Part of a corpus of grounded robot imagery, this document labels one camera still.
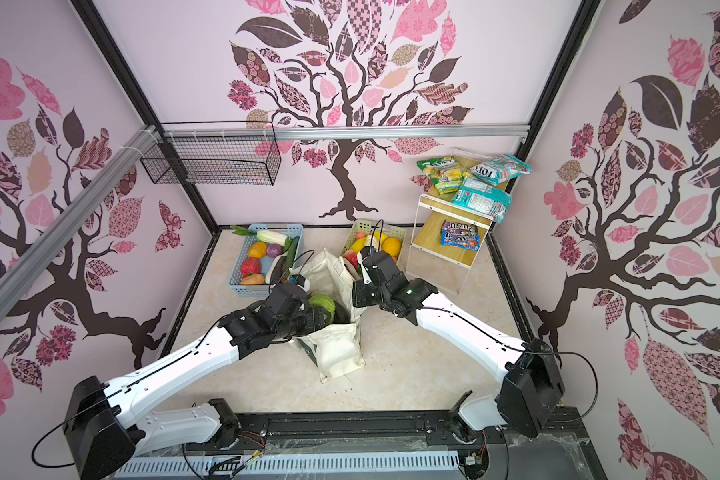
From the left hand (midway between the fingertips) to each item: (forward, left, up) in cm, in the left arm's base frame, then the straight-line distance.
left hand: (320, 321), depth 78 cm
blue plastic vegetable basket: (+42, +18, -7) cm, 46 cm away
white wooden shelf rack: (+25, -30, +17) cm, 43 cm away
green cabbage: (+4, -1, +5) cm, 6 cm away
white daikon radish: (+25, +21, -10) cm, 35 cm away
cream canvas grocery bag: (-7, -5, -1) cm, 9 cm away
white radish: (+39, +27, -8) cm, 48 cm away
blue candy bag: (+29, -43, +3) cm, 52 cm away
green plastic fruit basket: (+45, -12, -9) cm, 47 cm away
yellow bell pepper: (+33, +28, -10) cm, 44 cm away
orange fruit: (+34, -22, -8) cm, 41 cm away
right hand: (+8, -9, +6) cm, 14 cm away
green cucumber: (+29, +14, -7) cm, 33 cm away
